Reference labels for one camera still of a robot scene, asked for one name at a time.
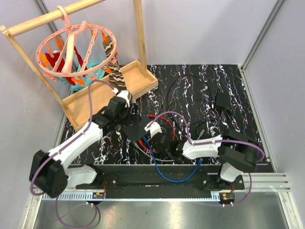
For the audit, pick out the wooden drying rack stand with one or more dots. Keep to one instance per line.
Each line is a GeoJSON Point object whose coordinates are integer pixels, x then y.
{"type": "Point", "coordinates": [139, 80]}

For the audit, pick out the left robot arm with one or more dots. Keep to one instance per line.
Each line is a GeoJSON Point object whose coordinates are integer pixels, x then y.
{"type": "Point", "coordinates": [51, 172]}

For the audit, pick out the brown striped sock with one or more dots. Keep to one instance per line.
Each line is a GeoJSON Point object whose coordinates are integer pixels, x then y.
{"type": "Point", "coordinates": [116, 78]}

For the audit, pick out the teal cloth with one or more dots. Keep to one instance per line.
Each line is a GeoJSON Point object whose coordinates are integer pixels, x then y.
{"type": "Point", "coordinates": [88, 78]}

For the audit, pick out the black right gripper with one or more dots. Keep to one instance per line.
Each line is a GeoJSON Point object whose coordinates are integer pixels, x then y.
{"type": "Point", "coordinates": [156, 150]}

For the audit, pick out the pink round clip hanger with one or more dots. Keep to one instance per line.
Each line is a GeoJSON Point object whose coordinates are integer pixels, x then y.
{"type": "Point", "coordinates": [58, 57]}

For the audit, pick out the black power adapter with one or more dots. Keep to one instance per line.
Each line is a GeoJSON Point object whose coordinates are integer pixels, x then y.
{"type": "Point", "coordinates": [222, 103]}

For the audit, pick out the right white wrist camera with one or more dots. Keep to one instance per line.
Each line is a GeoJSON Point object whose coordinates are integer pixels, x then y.
{"type": "Point", "coordinates": [153, 128]}

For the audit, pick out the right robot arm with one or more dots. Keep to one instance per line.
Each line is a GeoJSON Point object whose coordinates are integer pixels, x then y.
{"type": "Point", "coordinates": [238, 153]}

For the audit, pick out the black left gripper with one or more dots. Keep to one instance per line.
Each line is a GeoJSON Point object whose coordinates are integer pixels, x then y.
{"type": "Point", "coordinates": [127, 121]}

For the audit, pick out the black marble pattern mat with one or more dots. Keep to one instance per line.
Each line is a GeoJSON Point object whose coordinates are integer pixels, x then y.
{"type": "Point", "coordinates": [189, 90]}

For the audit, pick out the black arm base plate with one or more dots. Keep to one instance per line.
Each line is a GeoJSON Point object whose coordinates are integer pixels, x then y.
{"type": "Point", "coordinates": [153, 186]}

